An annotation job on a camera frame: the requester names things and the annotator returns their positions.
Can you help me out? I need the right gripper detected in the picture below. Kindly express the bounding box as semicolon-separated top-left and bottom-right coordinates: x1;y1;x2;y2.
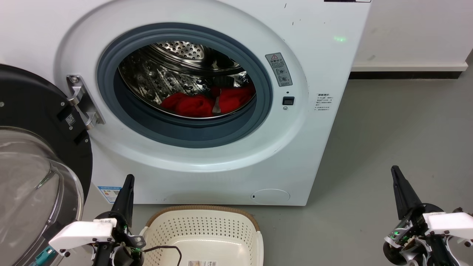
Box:
383;166;473;266

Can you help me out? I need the white and black baseboard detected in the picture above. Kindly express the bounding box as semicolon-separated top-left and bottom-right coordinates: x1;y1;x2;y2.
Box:
349;62;469;80

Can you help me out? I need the blue energy label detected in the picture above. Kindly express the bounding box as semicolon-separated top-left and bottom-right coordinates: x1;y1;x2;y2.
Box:
98;186;122;204

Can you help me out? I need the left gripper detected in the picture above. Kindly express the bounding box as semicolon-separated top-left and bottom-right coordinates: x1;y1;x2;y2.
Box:
48;174;146;266

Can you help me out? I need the grey rubber door gasket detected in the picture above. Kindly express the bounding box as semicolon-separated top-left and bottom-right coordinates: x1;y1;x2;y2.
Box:
97;23;273;148

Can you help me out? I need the round white filter cover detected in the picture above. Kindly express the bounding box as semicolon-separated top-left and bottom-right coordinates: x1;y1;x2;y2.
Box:
251;189;290;205

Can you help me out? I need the red garment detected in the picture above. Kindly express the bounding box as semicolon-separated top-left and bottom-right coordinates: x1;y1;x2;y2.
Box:
161;84;256;118

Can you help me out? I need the white front-load washing machine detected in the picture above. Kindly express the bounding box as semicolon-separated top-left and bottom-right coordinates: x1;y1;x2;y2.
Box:
0;0;372;206

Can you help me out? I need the thin black cable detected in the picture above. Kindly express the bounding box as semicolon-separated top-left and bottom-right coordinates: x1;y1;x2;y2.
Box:
142;245;183;266

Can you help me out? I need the grey warning sticker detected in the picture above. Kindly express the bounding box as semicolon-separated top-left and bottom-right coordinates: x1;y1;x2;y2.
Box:
265;52;293;87

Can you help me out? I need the black washer door, glass bowl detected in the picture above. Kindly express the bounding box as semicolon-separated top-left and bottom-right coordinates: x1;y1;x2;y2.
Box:
0;64;93;266

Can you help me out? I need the silver metal door hinge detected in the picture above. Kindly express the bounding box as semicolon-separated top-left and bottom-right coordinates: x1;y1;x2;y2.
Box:
67;75;106;130

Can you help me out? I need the stainless steel washing machine drum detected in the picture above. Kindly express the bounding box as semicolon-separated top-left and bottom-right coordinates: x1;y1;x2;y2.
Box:
118;41;256;119

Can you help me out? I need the cream perforated laundry basket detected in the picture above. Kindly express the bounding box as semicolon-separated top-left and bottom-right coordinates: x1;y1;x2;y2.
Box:
140;205;264;266

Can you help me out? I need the small printed text label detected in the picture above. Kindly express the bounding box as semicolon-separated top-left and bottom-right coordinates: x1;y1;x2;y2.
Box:
315;93;333;113

